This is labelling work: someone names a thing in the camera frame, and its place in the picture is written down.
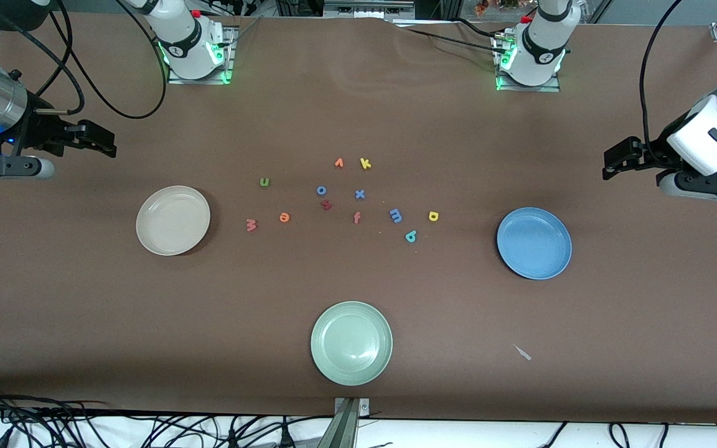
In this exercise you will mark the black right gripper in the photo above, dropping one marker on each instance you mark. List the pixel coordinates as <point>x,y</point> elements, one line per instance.
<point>40,130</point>

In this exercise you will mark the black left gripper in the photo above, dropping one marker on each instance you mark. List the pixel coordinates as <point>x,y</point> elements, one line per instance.
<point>653,154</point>

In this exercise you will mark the pink foam letter w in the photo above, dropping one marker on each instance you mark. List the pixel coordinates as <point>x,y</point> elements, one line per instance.
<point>251,225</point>

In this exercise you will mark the teal foam letter b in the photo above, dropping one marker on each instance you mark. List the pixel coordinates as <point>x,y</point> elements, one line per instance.
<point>411,237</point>

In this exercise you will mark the blue foam letter m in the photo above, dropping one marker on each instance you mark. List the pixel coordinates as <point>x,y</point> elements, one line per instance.
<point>395,215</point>

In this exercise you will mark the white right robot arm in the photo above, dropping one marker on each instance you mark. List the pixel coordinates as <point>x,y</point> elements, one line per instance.
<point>184,43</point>

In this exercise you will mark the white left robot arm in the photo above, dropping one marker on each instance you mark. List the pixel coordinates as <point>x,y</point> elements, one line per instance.
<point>542,50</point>

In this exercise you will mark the beige brown plate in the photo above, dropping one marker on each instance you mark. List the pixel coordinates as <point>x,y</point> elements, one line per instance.
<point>173,221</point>

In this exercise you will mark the blue plate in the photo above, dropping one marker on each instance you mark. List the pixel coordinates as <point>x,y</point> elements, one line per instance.
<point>534,243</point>

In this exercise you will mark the white paper scrap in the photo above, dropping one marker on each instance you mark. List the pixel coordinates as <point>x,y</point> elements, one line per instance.
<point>523,353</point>

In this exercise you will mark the brown table cover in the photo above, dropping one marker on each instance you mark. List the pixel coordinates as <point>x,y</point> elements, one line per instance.
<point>358,112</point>

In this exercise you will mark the dark equipment rack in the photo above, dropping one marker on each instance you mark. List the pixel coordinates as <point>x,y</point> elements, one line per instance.
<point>365,7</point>

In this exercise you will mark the pale green plate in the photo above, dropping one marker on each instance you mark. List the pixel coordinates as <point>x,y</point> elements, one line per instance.
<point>351,343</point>

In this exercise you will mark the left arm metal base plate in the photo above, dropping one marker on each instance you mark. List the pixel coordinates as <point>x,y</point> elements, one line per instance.
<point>554,87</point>

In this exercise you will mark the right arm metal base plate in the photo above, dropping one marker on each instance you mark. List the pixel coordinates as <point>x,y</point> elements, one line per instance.
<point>229,62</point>

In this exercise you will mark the aluminium bracket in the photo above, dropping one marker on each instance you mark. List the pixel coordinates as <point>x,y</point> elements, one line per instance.
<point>347,423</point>

